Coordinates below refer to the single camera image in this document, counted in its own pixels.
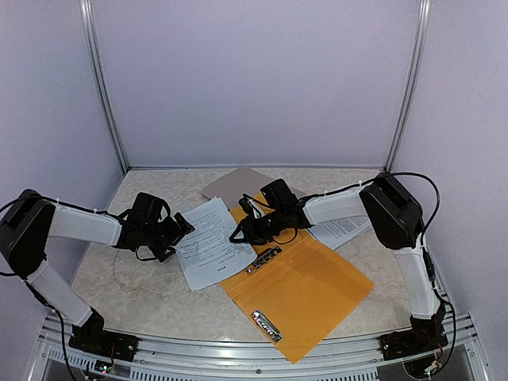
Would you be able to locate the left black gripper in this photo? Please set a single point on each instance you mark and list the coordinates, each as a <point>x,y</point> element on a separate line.
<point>175,232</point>

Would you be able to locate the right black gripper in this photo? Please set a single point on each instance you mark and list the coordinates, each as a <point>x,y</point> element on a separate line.
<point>250,232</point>

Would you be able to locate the white printed sheet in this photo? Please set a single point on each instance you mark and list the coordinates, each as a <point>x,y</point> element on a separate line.
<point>206,255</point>

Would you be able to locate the pink-brown file folder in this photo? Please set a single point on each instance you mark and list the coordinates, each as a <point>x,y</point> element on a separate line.
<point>232,186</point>

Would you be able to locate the orange folder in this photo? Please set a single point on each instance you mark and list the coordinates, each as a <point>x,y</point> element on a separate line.
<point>306,291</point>

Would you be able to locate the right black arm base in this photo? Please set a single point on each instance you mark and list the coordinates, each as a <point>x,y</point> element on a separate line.
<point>423,336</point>

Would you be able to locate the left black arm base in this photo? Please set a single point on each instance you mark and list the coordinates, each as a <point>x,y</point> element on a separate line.
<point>103,343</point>

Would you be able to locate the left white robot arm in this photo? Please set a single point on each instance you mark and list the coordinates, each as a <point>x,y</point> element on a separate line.
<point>32,224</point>

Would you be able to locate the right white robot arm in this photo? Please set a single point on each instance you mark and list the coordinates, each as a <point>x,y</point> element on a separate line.
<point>394,214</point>

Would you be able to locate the orange folder centre clip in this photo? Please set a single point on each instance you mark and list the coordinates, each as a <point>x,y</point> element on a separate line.
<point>263,258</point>

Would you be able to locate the orange folder edge clip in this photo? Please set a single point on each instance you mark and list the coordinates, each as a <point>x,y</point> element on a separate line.
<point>266,326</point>

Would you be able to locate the white printed sheet dense text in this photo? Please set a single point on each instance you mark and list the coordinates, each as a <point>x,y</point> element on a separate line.
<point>337,233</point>

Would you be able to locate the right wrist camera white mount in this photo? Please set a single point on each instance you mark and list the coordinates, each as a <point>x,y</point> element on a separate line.
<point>251,207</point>

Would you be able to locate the left aluminium frame post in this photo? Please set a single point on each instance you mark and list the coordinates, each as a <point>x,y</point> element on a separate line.
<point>87,15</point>

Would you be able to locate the aluminium frame post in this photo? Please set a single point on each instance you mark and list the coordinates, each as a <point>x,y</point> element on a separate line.
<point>87,15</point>
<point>416,58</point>

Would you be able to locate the right aluminium frame post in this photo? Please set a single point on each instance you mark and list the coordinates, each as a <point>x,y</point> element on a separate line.
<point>416,58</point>

